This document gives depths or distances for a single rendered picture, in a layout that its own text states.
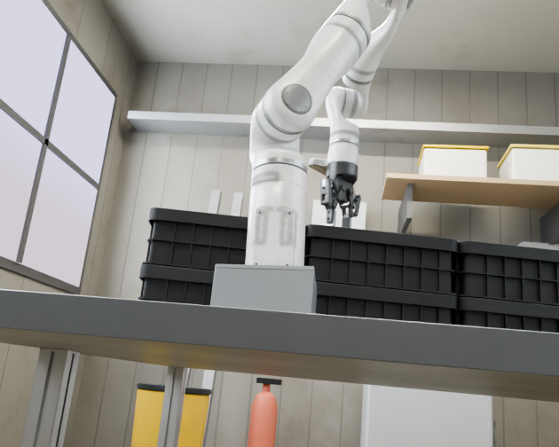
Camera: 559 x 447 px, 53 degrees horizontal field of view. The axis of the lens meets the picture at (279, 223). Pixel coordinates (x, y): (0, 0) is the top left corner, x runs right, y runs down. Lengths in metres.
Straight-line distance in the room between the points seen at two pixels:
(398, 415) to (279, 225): 2.30
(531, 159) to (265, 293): 3.02
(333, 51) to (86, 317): 0.64
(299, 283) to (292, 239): 0.07
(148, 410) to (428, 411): 1.37
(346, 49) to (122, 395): 3.35
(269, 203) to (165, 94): 3.77
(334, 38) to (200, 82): 3.57
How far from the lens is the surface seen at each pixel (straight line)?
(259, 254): 0.84
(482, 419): 3.14
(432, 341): 0.57
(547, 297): 1.21
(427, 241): 1.12
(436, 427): 3.10
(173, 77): 4.67
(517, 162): 3.68
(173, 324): 0.58
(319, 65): 1.00
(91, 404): 4.17
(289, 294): 0.81
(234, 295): 0.82
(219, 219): 1.07
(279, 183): 0.88
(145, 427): 2.82
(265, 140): 0.97
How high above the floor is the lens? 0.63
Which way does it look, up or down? 16 degrees up
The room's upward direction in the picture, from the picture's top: 5 degrees clockwise
